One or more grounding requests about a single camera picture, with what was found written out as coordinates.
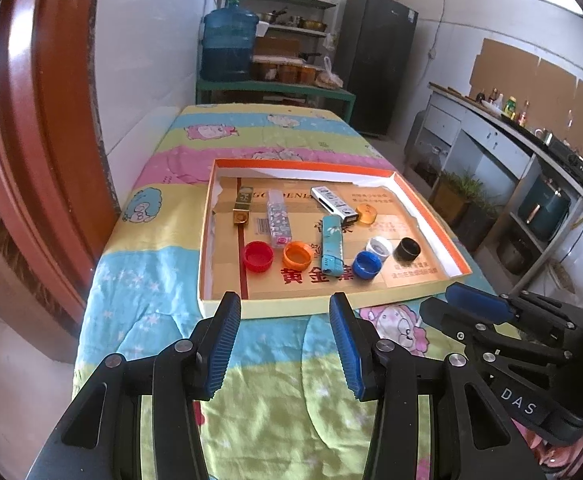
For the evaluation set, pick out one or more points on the teal patterned lighter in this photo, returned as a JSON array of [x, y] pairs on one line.
[[331, 245]]

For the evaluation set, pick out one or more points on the flattened cardboard liner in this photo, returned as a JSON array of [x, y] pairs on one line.
[[304, 215]]

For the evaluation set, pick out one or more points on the red-brown sauce bottle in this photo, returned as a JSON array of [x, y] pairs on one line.
[[523, 116]]

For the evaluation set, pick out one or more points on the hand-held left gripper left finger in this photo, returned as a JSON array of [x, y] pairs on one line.
[[221, 345]]

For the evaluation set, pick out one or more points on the red-brown wooden door frame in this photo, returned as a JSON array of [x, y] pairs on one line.
[[36, 110]]

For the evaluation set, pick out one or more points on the yellow bottle cap red print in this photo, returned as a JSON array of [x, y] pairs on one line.
[[367, 215]]

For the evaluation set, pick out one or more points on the dark grey refrigerator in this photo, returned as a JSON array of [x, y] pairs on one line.
[[376, 60]]

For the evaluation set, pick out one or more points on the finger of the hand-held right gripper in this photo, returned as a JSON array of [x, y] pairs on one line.
[[481, 302], [451, 317]]

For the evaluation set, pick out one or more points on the brown cardboard box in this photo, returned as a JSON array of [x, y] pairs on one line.
[[276, 46]]

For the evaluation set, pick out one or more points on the orange bottle cap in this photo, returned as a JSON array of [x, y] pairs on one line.
[[297, 256]]

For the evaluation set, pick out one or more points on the yellow-green bottle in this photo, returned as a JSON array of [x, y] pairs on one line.
[[509, 109]]

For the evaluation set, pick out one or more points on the blue bottle cap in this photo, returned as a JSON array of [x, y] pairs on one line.
[[366, 266]]

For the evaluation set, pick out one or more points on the steel saucepan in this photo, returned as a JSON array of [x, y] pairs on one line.
[[271, 18]]

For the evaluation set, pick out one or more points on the clear plastic food bag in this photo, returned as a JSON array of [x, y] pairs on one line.
[[330, 80]]

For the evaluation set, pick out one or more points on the clear floral spray bottle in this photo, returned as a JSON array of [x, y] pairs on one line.
[[279, 220]]

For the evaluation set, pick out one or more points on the white cartoon print case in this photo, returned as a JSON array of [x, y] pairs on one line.
[[334, 204]]

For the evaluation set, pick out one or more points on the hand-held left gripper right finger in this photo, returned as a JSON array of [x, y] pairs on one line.
[[349, 345]]

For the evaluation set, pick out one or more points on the potted grass planter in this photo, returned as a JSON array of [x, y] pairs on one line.
[[449, 200], [471, 225]]

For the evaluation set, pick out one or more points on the blue water jug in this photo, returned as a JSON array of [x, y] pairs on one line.
[[229, 45]]

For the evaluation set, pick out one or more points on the grey kitchen counter cabinet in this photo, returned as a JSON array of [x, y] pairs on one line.
[[491, 140]]

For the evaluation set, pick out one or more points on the amber food container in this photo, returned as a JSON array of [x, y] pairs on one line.
[[264, 71], [289, 73], [308, 75]]

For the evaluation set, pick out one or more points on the black bottle cap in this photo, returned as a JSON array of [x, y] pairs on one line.
[[406, 250]]

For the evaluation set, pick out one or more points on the shallow white box orange rim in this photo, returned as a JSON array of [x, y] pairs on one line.
[[281, 307]]

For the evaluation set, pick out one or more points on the black gas stove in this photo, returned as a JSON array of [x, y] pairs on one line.
[[576, 165]]

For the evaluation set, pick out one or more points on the teal air fryer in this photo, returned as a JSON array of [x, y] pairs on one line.
[[541, 210]]

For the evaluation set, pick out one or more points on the gold lipstick case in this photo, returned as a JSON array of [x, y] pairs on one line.
[[243, 207]]

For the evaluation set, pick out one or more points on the steel cooking pot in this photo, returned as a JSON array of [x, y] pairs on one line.
[[514, 257]]

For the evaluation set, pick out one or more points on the black frying pan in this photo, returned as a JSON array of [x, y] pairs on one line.
[[310, 57]]

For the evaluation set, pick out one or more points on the green metal table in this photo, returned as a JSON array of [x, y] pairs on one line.
[[271, 91]]

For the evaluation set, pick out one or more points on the white bottle cap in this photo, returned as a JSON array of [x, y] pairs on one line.
[[379, 245]]

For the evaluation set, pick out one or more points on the white bottle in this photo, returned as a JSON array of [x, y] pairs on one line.
[[496, 100]]

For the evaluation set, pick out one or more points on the brass bowl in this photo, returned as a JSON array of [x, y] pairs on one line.
[[314, 25]]

